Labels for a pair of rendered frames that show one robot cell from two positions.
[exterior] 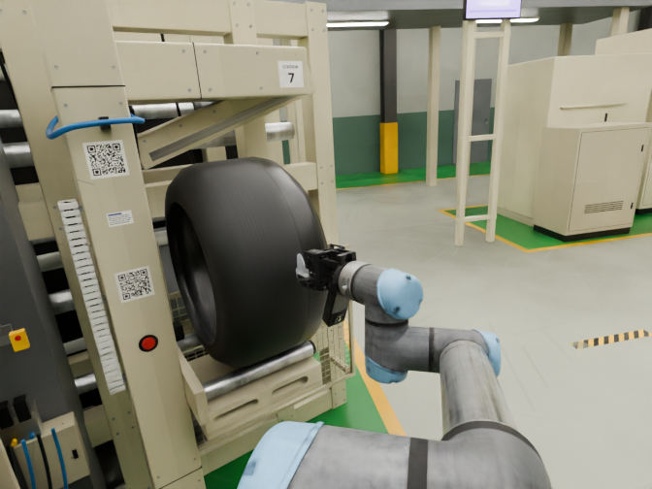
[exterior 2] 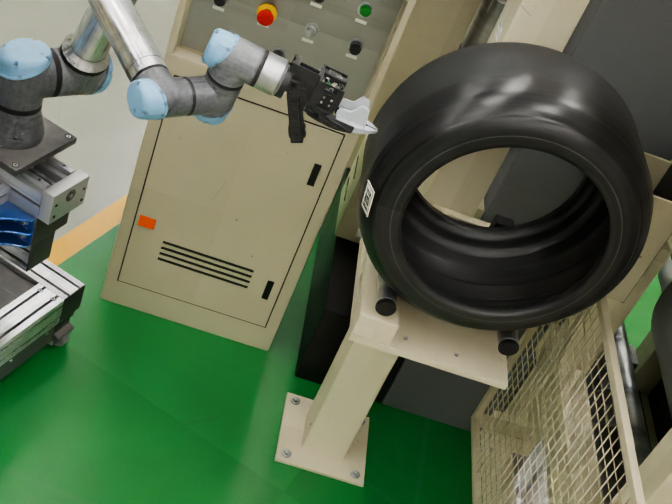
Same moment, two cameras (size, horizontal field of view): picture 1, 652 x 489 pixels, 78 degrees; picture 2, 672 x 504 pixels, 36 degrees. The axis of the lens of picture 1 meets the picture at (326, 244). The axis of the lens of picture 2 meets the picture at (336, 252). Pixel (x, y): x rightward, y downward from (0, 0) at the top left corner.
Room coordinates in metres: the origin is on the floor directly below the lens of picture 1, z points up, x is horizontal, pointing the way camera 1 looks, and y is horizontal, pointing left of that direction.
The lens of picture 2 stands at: (1.61, -1.54, 2.22)
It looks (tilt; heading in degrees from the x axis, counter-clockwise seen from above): 36 degrees down; 114
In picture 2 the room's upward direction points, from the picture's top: 24 degrees clockwise
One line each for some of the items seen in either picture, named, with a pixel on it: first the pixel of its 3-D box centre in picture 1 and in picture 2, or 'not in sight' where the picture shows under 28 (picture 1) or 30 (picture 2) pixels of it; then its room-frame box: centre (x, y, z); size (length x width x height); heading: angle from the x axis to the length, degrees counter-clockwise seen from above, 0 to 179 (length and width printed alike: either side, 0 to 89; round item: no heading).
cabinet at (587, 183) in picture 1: (587, 180); not in sight; (4.63, -3.09, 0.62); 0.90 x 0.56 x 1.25; 101
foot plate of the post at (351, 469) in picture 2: not in sight; (324, 437); (0.93, 0.49, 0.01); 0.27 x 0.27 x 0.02; 33
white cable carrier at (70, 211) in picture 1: (96, 301); not in sight; (0.86, 0.54, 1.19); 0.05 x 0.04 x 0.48; 33
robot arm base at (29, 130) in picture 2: not in sight; (14, 113); (0.06, -0.08, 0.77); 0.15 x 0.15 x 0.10
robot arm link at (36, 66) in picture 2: not in sight; (24, 72); (0.07, -0.07, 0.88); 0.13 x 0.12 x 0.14; 75
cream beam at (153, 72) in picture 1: (208, 75); not in sight; (1.41, 0.34, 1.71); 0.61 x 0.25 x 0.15; 123
